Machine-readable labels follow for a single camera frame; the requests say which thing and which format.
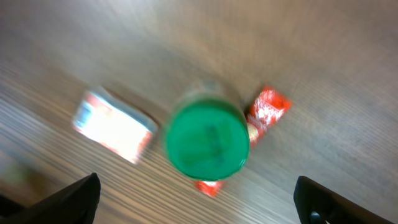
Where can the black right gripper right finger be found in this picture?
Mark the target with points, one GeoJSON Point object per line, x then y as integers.
{"type": "Point", "coordinates": [318, 204]}

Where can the green lid jar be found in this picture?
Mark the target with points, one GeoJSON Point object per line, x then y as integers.
{"type": "Point", "coordinates": [186, 124]}

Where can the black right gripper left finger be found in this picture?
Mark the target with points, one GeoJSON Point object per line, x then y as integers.
{"type": "Point", "coordinates": [76, 203]}

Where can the red coffee stick sachet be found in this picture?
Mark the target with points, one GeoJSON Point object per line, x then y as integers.
{"type": "Point", "coordinates": [267, 112]}

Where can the red white small box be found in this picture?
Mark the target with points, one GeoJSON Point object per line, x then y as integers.
{"type": "Point", "coordinates": [123, 129]}

